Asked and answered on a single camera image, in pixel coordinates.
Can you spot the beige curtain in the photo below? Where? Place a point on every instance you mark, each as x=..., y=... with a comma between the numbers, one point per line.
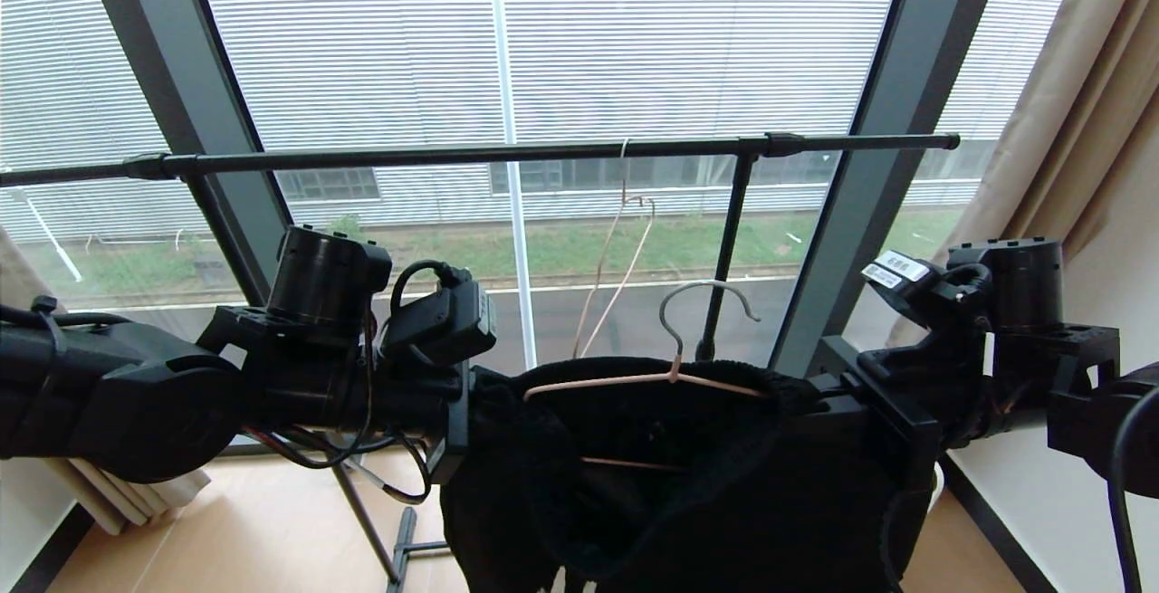
x=118, y=498
x=1068, y=122

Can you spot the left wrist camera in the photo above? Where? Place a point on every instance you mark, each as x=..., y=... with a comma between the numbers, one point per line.
x=444, y=321

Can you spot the pink clothes hanger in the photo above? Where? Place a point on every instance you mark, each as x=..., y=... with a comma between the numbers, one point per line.
x=634, y=379
x=625, y=258

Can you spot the black clothes rack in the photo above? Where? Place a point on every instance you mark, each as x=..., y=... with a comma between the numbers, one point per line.
x=453, y=157

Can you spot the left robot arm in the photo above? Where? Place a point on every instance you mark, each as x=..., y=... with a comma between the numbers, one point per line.
x=136, y=394

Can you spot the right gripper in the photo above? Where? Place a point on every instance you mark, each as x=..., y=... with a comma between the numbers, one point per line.
x=896, y=421

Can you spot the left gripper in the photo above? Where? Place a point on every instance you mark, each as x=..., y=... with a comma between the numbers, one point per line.
x=407, y=394

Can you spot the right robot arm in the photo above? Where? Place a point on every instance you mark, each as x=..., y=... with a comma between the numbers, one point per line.
x=1023, y=294

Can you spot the black shorts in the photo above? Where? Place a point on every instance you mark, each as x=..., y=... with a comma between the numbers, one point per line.
x=724, y=502

